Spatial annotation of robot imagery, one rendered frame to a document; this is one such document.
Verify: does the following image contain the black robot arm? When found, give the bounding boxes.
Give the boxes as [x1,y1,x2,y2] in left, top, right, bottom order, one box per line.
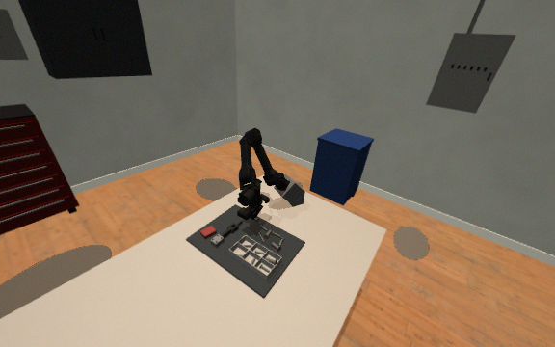
[238,128,290,206]

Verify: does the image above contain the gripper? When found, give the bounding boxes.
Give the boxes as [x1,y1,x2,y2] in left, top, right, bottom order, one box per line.
[237,194,270,220]

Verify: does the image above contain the beige block with dark holes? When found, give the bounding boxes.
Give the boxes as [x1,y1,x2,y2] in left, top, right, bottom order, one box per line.
[210,234,225,248]

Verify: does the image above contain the red rectangular block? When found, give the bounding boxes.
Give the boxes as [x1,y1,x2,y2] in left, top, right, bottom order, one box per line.
[200,226,217,239]

